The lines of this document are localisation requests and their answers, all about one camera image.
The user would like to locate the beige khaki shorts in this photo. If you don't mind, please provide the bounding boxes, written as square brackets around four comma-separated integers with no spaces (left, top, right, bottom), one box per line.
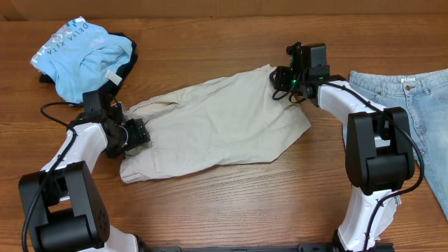
[120,64,311,183]

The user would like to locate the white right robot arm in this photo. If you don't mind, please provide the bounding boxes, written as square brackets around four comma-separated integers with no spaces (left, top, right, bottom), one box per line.
[269,66,414,251]

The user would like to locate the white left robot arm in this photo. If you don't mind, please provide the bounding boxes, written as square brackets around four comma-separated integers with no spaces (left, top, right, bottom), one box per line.
[18,111,150,252]

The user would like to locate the black folded garment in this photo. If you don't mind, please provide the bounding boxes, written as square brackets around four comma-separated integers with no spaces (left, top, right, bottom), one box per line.
[38,31,138,106]

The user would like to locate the light blue folded t-shirt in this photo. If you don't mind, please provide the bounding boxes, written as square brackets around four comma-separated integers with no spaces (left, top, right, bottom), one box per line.
[29,15,134,104]

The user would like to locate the light blue denim jeans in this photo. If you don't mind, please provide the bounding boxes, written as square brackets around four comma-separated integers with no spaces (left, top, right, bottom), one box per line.
[349,69,447,215]

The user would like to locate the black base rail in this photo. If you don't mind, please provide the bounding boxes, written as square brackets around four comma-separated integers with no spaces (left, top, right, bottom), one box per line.
[139,241,395,252]

